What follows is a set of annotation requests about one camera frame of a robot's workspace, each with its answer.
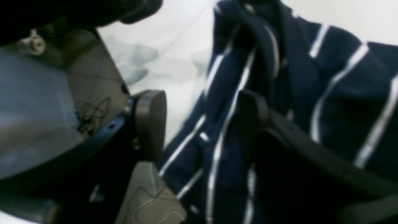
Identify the navy white striped T-shirt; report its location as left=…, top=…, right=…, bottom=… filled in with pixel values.
left=158, top=0, right=398, bottom=224

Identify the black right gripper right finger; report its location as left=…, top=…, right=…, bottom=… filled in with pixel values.
left=235, top=90, right=397, bottom=224

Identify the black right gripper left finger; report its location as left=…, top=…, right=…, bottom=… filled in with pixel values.
left=1, top=90, right=167, bottom=224

